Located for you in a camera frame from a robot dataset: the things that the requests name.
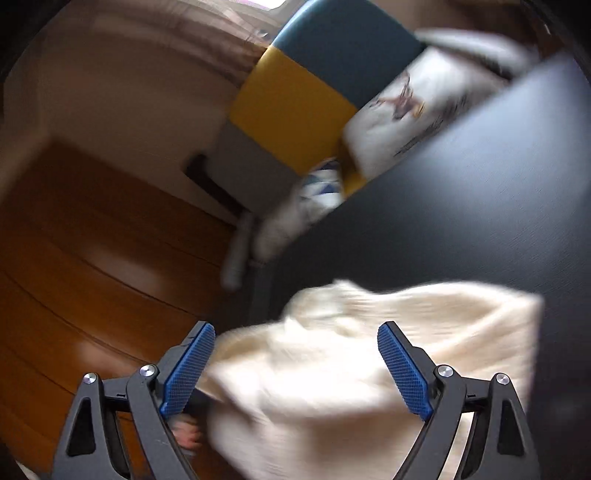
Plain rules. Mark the blue triangle pattern cushion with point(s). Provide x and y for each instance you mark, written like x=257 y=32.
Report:
x=314 y=197

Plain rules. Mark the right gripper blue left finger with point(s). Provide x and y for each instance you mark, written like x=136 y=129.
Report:
x=91 y=445

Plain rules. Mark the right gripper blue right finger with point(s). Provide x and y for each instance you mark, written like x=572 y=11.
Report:
x=499 y=444

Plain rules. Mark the yellow blue grey sofa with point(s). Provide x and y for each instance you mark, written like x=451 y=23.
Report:
x=331 y=59

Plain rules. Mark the cream knitted sweater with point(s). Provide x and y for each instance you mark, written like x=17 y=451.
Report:
x=309 y=396

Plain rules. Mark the white deer print cushion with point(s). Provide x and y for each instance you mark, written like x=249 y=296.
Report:
x=457 y=71

